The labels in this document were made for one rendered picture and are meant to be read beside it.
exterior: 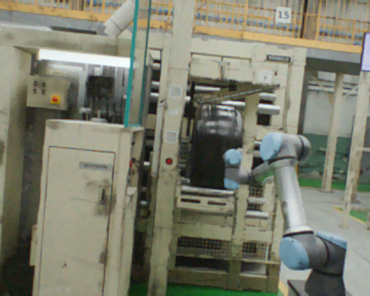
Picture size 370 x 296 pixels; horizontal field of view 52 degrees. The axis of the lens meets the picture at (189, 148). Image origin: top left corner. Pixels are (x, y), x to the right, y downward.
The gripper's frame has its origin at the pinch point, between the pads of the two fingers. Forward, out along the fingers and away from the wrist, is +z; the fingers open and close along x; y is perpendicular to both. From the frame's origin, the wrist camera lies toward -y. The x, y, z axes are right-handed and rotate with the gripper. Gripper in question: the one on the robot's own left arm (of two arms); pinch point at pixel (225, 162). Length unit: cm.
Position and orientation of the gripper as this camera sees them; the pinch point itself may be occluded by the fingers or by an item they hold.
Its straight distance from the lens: 220.6
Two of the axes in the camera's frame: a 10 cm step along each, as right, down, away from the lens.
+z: -0.3, 0.6, 10.0
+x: -9.9, -1.0, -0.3
